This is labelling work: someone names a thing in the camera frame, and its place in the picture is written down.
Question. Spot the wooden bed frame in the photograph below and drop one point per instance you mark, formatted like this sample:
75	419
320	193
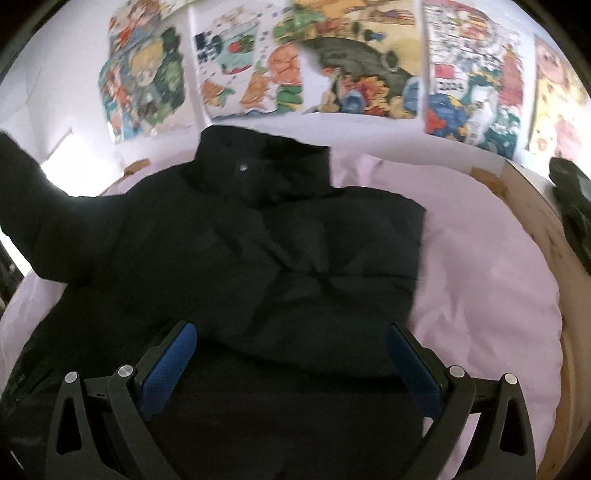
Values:
500	289

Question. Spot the landscape hill drawing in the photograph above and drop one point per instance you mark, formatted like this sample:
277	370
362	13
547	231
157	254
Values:
371	52

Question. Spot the juice and oranges drawing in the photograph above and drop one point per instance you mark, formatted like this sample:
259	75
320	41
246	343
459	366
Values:
247	61

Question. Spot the pink pigs drawing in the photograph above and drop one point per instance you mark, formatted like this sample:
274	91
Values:
561	112

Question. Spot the black puffer jacket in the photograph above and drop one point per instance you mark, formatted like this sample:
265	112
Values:
290	282

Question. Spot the pink bed sheet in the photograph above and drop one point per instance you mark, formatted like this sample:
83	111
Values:
292	284

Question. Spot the dark green jacket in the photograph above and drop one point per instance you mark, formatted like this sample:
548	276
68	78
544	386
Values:
572	194

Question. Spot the bright window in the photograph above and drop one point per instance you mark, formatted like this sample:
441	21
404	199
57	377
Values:
50	170

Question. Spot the orange hair girl drawing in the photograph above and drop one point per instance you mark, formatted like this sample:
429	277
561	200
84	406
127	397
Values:
136	20

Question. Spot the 2024 dragon drawing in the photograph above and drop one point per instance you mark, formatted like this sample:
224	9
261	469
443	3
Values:
476	85

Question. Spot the swimming girl drawing lower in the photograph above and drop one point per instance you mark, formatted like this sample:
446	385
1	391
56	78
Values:
115	87

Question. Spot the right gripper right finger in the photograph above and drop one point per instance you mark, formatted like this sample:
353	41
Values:
502	445

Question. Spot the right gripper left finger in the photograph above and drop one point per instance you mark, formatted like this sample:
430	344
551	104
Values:
133	394

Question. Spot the blond boy drawing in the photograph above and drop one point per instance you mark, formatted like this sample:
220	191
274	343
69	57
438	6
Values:
160	92

